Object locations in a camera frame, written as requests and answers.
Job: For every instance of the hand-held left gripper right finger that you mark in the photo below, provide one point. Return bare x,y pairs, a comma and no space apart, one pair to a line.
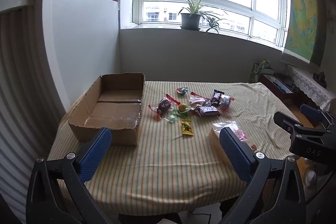
236,153

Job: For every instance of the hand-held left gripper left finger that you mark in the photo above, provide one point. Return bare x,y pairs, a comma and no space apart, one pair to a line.
95,155

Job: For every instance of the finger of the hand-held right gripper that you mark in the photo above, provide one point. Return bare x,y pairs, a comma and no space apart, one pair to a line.
284,120
311,111

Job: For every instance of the clear pink white packet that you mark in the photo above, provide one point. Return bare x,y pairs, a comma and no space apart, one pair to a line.
240,133

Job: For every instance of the dark chocolate bar wrapper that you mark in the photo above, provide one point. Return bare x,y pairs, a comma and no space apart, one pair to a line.
208,110

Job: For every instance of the cardboard box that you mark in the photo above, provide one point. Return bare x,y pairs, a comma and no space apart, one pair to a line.
115,106

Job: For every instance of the yellow snack packet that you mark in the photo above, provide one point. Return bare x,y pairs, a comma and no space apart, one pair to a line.
187,128

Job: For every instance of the green candy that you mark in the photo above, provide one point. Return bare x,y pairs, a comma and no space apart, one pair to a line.
173,118

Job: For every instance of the white lace cloth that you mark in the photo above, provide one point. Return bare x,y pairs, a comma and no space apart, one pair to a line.
309,87

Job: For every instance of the dark figurine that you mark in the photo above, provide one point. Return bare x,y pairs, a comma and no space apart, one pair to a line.
320,78

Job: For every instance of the dark wooden cabinet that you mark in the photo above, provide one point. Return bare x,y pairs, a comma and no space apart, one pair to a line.
278,85

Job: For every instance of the grey silver snack packet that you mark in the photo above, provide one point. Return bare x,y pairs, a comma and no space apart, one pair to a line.
226,101

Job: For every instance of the small dark snack packet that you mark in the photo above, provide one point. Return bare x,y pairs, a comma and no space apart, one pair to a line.
206,103
217,96

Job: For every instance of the large red white packet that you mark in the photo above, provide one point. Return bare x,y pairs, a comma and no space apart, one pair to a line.
196,98

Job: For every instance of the striped tablecloth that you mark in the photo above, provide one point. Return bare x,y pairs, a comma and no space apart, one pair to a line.
168,166

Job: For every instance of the small round orange snack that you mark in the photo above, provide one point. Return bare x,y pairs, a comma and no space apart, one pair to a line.
182,107

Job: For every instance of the blue jelly cup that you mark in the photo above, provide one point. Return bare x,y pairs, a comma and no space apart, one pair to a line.
183,90

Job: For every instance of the red clear packet dark snack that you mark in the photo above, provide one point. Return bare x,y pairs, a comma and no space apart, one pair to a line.
164,104

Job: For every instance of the white cabinet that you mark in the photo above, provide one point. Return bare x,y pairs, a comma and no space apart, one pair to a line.
84,37

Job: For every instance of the potted spider plant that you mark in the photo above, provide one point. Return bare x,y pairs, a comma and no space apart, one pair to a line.
190,20

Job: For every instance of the wall map poster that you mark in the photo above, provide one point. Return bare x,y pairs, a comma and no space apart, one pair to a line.
302,19

